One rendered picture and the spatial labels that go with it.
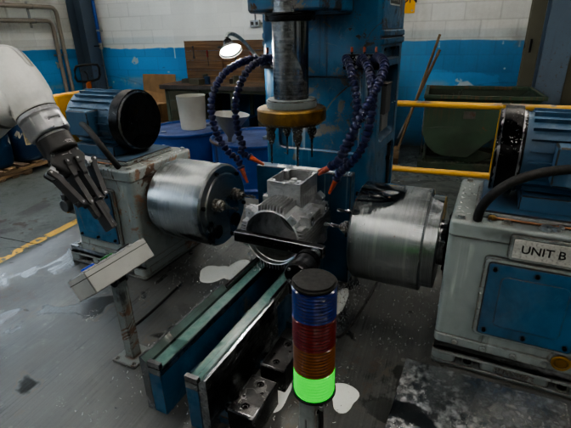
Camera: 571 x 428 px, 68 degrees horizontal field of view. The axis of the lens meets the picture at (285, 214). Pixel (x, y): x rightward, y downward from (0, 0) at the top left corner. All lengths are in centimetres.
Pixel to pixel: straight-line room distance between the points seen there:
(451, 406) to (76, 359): 84
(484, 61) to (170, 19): 458
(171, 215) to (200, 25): 601
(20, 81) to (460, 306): 104
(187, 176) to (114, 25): 693
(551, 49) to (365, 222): 504
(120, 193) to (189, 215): 25
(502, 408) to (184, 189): 89
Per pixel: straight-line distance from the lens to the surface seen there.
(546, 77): 590
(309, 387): 63
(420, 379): 88
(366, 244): 99
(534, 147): 94
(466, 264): 96
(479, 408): 86
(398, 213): 99
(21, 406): 113
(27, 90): 106
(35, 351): 127
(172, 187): 125
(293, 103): 108
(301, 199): 113
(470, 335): 105
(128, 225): 138
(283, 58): 109
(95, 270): 95
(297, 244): 106
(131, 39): 790
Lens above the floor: 151
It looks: 23 degrees down
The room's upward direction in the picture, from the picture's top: 1 degrees counter-clockwise
